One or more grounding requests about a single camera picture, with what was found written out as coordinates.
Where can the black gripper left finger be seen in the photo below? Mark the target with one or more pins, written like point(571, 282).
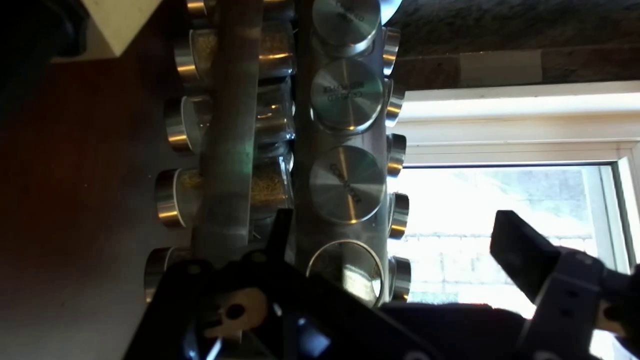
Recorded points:
point(266, 300)

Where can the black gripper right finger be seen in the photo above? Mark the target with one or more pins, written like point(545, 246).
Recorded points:
point(573, 292)

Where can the steel-capped glass spice bottle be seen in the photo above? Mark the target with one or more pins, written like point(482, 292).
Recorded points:
point(392, 50)
point(347, 182)
point(167, 197)
point(396, 155)
point(157, 266)
point(401, 276)
point(347, 93)
point(197, 7)
point(177, 126)
point(343, 21)
point(394, 101)
point(186, 62)
point(398, 215)

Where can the steel revolving spice rack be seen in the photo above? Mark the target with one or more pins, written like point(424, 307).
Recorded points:
point(231, 133)

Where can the white framed window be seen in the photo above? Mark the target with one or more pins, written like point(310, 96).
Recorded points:
point(521, 126)

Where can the wooden knife block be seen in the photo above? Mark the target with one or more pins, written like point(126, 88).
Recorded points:
point(117, 22)

